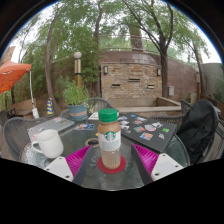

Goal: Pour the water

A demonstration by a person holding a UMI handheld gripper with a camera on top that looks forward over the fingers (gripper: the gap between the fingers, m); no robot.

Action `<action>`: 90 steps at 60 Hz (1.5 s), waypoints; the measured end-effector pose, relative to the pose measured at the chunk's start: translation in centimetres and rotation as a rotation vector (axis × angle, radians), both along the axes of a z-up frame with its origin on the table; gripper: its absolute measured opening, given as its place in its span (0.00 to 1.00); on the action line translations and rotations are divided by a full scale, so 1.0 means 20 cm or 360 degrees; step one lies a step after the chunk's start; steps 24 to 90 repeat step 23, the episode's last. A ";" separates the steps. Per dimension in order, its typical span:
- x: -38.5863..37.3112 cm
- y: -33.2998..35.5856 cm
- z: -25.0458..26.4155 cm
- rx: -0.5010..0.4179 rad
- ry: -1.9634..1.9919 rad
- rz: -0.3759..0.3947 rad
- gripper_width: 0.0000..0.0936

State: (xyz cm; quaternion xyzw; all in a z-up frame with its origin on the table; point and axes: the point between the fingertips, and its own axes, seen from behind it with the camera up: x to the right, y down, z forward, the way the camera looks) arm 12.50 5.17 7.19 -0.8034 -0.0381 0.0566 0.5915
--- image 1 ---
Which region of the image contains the wooden globe lamp post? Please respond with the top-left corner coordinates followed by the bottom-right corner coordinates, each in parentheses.
top-left (73, 51), bottom-right (83, 88)

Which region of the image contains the dark forked tree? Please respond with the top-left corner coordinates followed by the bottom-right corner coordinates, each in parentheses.
top-left (119, 0), bottom-right (188, 99)

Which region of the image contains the grey utility box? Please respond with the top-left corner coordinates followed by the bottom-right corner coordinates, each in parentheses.
top-left (167, 85), bottom-right (175, 98)

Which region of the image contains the tape roll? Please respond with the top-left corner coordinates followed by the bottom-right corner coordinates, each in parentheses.
top-left (84, 137), bottom-right (100, 148)

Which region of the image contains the green plant in blue pot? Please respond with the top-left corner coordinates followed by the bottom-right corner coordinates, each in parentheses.
top-left (61, 81), bottom-right (91, 122)

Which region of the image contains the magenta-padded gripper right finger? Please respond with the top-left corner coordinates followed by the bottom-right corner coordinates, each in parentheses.
top-left (130, 143), bottom-right (184, 186)

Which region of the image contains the black laptop with stickers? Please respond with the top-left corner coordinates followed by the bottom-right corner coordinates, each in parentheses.
top-left (118, 113), bottom-right (178, 154)

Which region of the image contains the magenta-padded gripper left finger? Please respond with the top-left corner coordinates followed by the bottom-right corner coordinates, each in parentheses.
top-left (43, 144), bottom-right (97, 186)

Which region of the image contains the white ceramic mug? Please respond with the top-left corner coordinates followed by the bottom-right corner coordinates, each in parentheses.
top-left (30, 129), bottom-right (64, 159)

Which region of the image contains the flat round red coaster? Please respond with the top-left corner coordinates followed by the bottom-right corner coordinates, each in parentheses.
top-left (96, 154), bottom-right (127, 175)

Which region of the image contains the orange patio umbrella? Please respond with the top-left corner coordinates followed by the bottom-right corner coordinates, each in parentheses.
top-left (0, 59), bottom-right (33, 95)

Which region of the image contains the leaning tree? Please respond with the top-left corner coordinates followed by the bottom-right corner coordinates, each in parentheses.
top-left (33, 0), bottom-right (101, 116)

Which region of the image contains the white umbrella pole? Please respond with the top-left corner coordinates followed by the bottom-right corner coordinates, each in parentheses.
top-left (29, 69), bottom-right (40, 119)

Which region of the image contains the grey laptop with stickers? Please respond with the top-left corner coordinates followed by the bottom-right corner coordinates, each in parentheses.
top-left (27, 117), bottom-right (76, 142)

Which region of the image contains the slim tree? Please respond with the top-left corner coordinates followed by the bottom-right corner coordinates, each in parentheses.
top-left (179, 19), bottom-right (214, 98)

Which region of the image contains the colourful sticker card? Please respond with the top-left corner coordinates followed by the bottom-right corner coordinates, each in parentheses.
top-left (74, 123), bottom-right (96, 131)

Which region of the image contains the white sticker sheet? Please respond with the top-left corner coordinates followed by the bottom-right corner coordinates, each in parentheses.
top-left (88, 111), bottom-right (101, 121)

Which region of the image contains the green-capped coffee drink bottle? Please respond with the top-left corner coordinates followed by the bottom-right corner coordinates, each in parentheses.
top-left (97, 108), bottom-right (122, 170)

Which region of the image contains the blue yellow striped cone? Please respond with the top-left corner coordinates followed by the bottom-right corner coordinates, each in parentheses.
top-left (45, 97), bottom-right (55, 116)

